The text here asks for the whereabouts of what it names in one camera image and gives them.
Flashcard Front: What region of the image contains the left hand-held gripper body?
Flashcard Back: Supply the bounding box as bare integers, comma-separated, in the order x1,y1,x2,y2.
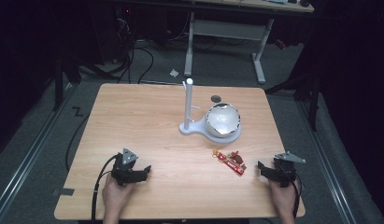
110,147,147,188

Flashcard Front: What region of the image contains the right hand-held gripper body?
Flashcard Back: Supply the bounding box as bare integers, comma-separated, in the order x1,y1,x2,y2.
263,151,306,189

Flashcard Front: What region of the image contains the person's right hand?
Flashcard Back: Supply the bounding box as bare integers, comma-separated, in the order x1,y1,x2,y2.
268,178,299,218

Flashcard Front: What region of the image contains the person's left hand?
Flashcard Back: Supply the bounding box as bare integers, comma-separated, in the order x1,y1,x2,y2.
101,173,135,218

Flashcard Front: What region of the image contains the dark red candy wrapper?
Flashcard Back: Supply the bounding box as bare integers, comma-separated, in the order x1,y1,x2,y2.
228,150,245,165

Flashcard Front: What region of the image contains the red candy bar wrapper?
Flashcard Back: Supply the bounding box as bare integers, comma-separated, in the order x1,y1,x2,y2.
218,152,248,176

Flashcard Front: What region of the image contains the white bowl with silver rim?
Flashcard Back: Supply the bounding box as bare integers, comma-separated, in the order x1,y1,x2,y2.
205,103,242,138

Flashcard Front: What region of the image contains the white stand with pole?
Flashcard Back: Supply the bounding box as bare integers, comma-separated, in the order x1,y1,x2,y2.
178,77,243,145

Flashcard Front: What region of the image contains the black tape strip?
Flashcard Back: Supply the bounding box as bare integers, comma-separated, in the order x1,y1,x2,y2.
52,188,76,198

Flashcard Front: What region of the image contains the desk with white legs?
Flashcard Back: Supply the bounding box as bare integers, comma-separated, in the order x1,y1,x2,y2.
111,0,315,85

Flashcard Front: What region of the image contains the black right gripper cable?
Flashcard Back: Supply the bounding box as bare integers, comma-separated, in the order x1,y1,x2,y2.
291,172,304,219

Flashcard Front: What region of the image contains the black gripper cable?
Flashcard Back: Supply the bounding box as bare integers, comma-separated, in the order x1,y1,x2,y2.
291,172,304,219
91,154,120,222

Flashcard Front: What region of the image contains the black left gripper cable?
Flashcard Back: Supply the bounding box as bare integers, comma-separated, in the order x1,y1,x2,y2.
91,154,120,222

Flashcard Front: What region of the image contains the metal floor rail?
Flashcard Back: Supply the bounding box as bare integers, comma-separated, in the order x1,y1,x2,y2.
0,83,76,222
296,100,357,224

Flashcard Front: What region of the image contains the black floor cable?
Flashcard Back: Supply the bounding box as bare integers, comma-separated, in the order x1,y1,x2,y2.
64,113,92,172

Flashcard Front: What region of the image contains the bundle of black floor cables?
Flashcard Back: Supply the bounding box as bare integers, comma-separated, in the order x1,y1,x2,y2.
77,12,193,85

